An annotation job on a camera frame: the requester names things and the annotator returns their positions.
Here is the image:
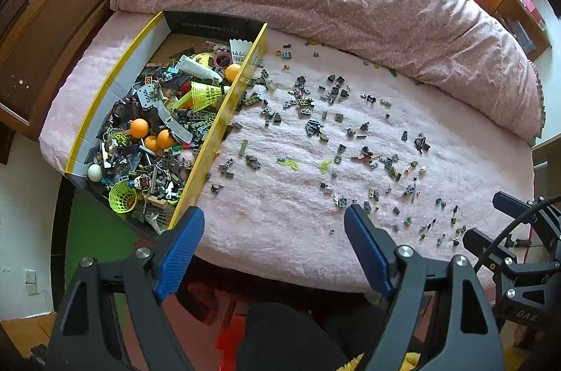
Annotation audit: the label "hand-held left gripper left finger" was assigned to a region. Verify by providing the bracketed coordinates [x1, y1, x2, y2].
[46, 205, 206, 371]

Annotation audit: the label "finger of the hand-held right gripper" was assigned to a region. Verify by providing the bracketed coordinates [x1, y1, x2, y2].
[493, 191, 561, 240]
[463, 227, 561, 302]

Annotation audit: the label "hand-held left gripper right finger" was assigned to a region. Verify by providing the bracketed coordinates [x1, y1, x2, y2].
[344, 203, 505, 371]

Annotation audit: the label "yellow cardboard box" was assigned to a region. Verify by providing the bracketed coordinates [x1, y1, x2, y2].
[63, 8, 269, 242]

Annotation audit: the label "toy bricks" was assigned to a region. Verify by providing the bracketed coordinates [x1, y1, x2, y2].
[208, 38, 472, 247]

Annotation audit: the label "pile of toy parts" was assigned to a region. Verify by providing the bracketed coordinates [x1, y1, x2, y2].
[88, 40, 252, 234]

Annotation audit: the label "green plastic mesh basket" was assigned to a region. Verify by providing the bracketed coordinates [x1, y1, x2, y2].
[108, 181, 137, 214]

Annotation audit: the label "green mat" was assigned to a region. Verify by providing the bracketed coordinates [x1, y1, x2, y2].
[66, 189, 145, 337]

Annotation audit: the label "red plastic object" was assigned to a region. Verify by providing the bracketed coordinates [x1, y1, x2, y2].
[217, 314, 246, 371]

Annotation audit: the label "pink fleece bed sheet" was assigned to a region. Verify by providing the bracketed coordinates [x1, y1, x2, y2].
[39, 9, 538, 293]

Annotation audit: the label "yellow fuzzy cloth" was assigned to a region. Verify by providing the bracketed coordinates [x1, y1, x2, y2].
[342, 351, 421, 371]

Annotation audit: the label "person's black trouser leg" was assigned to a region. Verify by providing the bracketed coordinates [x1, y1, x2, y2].
[237, 303, 351, 371]

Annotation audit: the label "grey toy blade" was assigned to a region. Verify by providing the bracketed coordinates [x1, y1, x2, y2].
[155, 101, 194, 144]

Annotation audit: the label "yellow-green plastic shuttlecock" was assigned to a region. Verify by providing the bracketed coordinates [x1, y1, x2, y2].
[169, 81, 229, 112]

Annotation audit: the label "white plastic bottle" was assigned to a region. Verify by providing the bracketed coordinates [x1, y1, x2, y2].
[177, 55, 224, 85]

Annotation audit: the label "colourful books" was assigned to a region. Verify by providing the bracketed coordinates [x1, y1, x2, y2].
[504, 0, 550, 52]

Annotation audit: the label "white shuttlecock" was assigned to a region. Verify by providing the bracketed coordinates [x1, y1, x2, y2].
[229, 40, 252, 66]

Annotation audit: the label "wooden wardrobe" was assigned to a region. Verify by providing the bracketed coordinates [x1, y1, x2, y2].
[0, 0, 176, 166]

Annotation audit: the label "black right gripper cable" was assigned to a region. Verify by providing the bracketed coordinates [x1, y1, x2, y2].
[475, 198, 561, 271]

